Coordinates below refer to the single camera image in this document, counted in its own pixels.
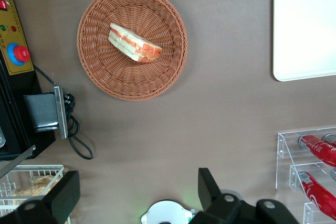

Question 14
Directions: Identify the red cola bottle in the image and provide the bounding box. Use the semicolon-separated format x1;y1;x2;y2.
298;134;336;167
297;170;336;221

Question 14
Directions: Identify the white wire rack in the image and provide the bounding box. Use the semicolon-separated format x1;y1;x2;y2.
0;165;72;224

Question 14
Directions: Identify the cream plastic tray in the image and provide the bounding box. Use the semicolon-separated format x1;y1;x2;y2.
272;0;336;82

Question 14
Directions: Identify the triangular sandwich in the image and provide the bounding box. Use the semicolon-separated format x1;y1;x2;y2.
108;23;163;64

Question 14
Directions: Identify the clear acrylic bottle rack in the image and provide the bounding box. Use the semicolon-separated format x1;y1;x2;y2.
275;126;336;224

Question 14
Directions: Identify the round brown wicker basket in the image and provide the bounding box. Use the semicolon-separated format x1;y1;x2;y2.
76;0;188;101

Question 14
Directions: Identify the yellow control panel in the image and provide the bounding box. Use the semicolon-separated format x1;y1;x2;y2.
0;0;35;76

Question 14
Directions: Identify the red emergency stop button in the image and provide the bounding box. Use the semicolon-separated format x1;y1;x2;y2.
7;42;30;66

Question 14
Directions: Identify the black power cable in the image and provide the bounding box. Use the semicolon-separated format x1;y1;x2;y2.
33;63;95;161

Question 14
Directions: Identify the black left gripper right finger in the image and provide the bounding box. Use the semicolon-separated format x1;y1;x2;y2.
198;167;300;224

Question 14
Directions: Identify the black box with metal plate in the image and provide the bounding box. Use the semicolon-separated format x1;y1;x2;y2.
23;85;69;140

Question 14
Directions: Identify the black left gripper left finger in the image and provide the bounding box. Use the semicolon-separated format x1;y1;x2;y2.
0;170;81;224

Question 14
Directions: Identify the bagged rice cracker snack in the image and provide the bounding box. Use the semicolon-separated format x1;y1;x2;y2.
12;173;64;201

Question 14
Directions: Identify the grey metal lever bar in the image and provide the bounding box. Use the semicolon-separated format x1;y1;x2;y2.
0;144;37;180

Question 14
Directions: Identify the black sealing machine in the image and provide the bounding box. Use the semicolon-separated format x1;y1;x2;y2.
0;0;57;162

